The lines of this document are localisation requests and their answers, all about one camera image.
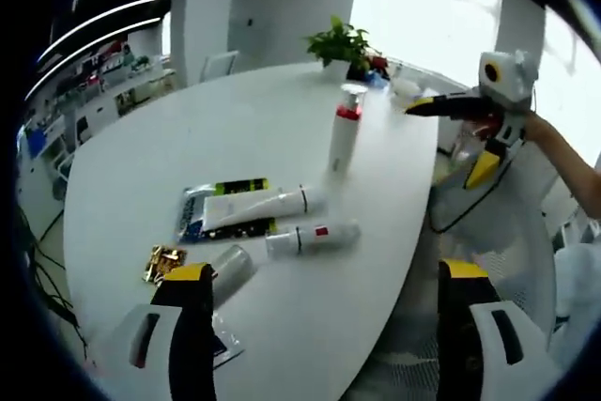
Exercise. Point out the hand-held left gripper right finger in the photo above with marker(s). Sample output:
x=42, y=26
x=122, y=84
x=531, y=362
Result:
x=483, y=373

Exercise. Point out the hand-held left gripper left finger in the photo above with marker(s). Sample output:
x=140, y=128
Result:
x=164, y=373

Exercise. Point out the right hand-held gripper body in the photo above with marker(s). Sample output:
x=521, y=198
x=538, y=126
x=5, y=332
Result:
x=512, y=81

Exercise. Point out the clear sachet dark square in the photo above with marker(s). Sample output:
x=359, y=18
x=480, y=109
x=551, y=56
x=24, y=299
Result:
x=227, y=349

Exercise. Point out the gold foil sachet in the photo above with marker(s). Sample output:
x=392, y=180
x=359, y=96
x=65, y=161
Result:
x=162, y=262

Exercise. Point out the white bottle red collar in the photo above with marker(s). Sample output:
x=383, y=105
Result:
x=343, y=143

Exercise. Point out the small white bottle red label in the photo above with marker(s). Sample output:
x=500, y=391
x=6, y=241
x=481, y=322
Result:
x=333, y=234
x=235, y=269

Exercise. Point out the green black skincare sachet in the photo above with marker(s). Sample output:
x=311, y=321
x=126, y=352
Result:
x=190, y=218

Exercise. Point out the white skincare tube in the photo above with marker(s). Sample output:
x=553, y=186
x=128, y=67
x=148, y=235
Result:
x=253, y=208

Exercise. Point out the white tissue pack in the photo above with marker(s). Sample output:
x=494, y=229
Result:
x=406, y=88

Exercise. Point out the white mesh office chair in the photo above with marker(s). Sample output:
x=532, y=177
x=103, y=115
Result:
x=497, y=232

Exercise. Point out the blue wrapped object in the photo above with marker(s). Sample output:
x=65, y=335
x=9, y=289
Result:
x=379, y=81

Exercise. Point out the dark red pouch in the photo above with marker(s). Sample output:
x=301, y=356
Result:
x=379, y=64

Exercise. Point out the person's light top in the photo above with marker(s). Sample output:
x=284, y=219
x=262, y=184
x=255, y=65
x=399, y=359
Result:
x=577, y=288

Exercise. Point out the green potted plant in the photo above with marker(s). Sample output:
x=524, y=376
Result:
x=338, y=44

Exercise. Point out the ceiling light strip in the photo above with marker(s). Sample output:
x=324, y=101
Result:
x=103, y=11
x=94, y=39

